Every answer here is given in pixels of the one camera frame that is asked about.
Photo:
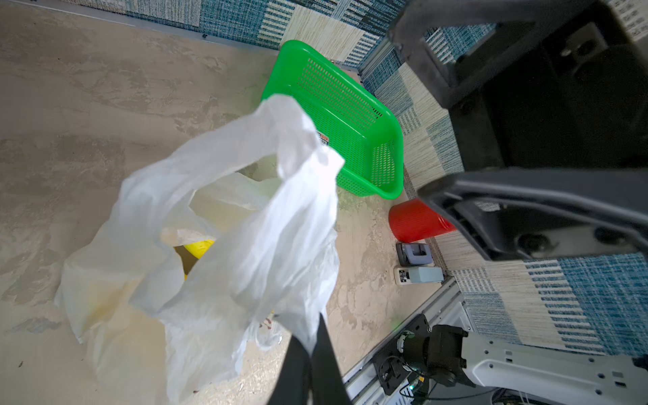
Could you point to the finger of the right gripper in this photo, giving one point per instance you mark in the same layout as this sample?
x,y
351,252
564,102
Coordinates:
x,y
455,47
543,214

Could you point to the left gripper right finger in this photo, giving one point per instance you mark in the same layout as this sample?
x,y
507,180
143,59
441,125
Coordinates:
x,y
327,383

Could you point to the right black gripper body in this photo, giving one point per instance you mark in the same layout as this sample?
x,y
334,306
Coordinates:
x,y
577,101

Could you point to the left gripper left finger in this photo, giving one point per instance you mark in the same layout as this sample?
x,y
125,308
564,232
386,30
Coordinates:
x,y
294,381

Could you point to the white plastic bag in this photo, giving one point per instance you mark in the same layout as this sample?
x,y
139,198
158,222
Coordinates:
x,y
159,324

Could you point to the yellow banana bunch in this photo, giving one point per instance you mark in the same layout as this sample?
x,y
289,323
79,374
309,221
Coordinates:
x,y
199,248

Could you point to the red pen cup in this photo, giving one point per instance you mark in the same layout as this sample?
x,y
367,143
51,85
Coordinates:
x,y
414,221

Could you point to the green plastic basket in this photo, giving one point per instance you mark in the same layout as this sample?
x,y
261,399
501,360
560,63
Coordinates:
x,y
349,119

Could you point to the white label remote device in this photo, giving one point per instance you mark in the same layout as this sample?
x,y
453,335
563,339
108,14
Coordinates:
x,y
417,275

